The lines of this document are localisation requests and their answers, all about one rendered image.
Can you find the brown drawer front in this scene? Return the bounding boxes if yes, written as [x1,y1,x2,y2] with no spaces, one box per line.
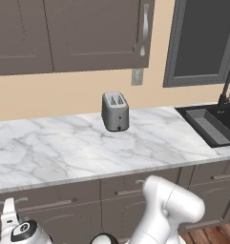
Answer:
[0,179,102,220]
[100,167,181,201]
[190,159,230,189]

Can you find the grey toaster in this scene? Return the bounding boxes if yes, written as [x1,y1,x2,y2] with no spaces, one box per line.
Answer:
[101,91,130,132]

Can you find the brown upper cupboard door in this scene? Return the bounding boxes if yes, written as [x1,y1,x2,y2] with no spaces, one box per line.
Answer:
[0,0,54,77]
[43,0,156,73]

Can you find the brown cupboard door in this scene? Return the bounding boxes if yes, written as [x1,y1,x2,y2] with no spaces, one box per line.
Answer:
[0,200,103,244]
[101,193,147,241]
[0,0,54,77]
[178,177,230,234]
[43,0,156,73]

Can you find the brown lower cupboard door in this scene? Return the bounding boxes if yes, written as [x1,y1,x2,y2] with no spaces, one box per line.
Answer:
[178,177,230,234]
[101,193,147,241]
[0,200,103,244]

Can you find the black sink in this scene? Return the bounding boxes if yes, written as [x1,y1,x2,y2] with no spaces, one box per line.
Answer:
[175,102,230,149]

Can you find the black tap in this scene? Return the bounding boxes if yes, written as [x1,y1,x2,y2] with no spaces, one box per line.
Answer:
[218,62,230,106]

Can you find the grey framed window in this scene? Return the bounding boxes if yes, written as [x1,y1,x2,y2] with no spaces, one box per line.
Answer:
[162,0,230,89]

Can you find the grey wall socket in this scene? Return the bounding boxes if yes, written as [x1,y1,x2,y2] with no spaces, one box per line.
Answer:
[131,68,144,87]

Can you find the silver cupboard door handle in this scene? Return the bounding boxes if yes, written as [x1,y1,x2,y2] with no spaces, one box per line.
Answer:
[139,3,151,57]

